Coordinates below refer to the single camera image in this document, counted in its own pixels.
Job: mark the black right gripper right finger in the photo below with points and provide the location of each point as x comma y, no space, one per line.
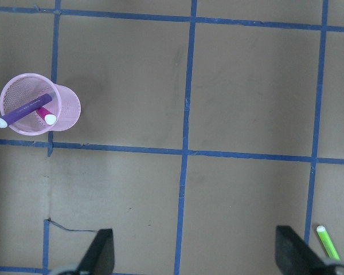
293,255

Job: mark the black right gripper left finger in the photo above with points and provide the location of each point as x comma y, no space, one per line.
100,256

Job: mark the pink highlighter pen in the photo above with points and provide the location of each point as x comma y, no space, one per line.
46,115

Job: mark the purple highlighter pen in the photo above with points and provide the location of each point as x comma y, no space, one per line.
24,110

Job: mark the pink mesh cup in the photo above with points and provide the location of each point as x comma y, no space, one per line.
26,87

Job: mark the green highlighter pen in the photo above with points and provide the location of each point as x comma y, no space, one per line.
327,242

